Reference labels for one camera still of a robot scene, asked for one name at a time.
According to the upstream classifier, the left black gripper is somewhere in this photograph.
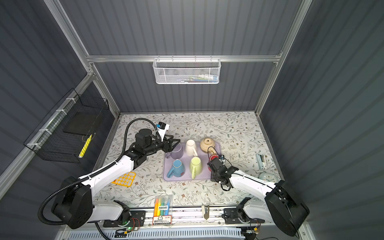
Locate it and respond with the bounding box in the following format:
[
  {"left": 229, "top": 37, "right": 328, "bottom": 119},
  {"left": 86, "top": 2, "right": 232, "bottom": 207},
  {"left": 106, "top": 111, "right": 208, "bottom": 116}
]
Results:
[{"left": 144, "top": 133, "right": 180, "bottom": 157}]

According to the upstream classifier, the red mug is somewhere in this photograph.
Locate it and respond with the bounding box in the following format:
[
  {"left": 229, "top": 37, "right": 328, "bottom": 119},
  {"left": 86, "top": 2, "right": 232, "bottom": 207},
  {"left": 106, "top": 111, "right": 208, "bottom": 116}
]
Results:
[{"left": 209, "top": 154, "right": 220, "bottom": 162}]

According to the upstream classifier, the light green mug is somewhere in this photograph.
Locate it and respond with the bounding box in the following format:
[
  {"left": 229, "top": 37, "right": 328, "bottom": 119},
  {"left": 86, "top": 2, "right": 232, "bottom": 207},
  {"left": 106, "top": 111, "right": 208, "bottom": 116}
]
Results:
[{"left": 190, "top": 157, "right": 203, "bottom": 179}]

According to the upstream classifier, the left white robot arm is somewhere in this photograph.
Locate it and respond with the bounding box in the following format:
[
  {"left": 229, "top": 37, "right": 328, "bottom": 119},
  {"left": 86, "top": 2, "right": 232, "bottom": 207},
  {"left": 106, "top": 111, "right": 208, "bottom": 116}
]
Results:
[{"left": 51, "top": 129, "right": 180, "bottom": 229}]

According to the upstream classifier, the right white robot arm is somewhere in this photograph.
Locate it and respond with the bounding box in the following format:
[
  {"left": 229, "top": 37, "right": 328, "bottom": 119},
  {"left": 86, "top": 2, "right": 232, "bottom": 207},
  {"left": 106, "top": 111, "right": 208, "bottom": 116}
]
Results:
[{"left": 208, "top": 157, "right": 310, "bottom": 237}]

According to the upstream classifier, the purple mug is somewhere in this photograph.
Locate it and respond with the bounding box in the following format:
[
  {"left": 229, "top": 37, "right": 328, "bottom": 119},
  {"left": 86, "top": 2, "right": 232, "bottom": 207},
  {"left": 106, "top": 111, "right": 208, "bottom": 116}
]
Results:
[{"left": 165, "top": 143, "right": 184, "bottom": 160}]

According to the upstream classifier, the white mug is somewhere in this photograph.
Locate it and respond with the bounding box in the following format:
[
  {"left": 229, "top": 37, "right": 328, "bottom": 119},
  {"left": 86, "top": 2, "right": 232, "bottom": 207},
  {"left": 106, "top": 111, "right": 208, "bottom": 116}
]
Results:
[{"left": 185, "top": 140, "right": 198, "bottom": 157}]

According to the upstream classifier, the blue dotted mug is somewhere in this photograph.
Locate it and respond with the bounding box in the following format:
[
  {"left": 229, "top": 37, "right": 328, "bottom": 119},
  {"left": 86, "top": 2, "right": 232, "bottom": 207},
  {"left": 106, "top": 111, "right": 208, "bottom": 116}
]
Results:
[{"left": 167, "top": 159, "right": 185, "bottom": 178}]

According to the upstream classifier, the lavender plastic tray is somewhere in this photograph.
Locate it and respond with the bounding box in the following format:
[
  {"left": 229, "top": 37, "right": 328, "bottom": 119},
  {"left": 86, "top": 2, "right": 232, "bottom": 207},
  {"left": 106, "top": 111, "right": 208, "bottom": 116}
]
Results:
[{"left": 163, "top": 142, "right": 212, "bottom": 182}]

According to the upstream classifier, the yellow calculator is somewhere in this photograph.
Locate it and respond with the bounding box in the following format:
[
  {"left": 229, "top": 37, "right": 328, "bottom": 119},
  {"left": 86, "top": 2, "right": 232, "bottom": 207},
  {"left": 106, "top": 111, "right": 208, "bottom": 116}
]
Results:
[{"left": 112, "top": 172, "right": 136, "bottom": 188}]

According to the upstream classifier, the pack of coloured markers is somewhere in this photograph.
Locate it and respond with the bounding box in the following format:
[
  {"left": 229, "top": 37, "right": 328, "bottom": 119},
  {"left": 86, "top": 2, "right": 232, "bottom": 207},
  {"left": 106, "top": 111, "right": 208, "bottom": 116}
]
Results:
[{"left": 152, "top": 195, "right": 173, "bottom": 226}]

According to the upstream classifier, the yellow highlighter pen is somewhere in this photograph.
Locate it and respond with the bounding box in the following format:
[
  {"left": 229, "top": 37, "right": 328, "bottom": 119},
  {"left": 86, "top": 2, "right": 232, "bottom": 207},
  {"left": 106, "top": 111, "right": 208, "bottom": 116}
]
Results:
[{"left": 79, "top": 135, "right": 93, "bottom": 159}]

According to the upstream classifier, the white wire mesh basket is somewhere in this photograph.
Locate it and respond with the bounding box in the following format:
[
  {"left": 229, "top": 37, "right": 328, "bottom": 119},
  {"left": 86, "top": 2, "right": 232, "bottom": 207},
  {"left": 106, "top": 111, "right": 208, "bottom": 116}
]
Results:
[{"left": 153, "top": 58, "right": 222, "bottom": 85}]

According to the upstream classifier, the black wire basket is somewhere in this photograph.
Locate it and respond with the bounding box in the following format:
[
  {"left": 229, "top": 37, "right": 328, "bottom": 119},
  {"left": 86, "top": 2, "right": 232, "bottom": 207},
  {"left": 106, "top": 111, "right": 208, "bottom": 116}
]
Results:
[{"left": 24, "top": 91, "right": 110, "bottom": 164}]

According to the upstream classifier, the black corrugated cable hose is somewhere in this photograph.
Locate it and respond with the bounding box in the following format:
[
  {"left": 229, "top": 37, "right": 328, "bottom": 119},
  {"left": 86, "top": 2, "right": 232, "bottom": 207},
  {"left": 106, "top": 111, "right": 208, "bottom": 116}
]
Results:
[{"left": 37, "top": 117, "right": 160, "bottom": 226}]

